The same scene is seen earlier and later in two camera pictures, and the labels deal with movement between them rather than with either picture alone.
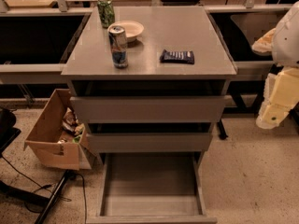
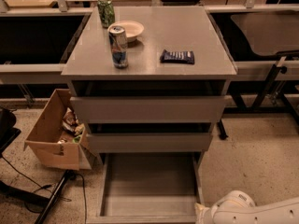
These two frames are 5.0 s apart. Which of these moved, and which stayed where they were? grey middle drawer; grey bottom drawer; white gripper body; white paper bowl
Moved: white gripper body
Stayed: white paper bowl; grey middle drawer; grey bottom drawer
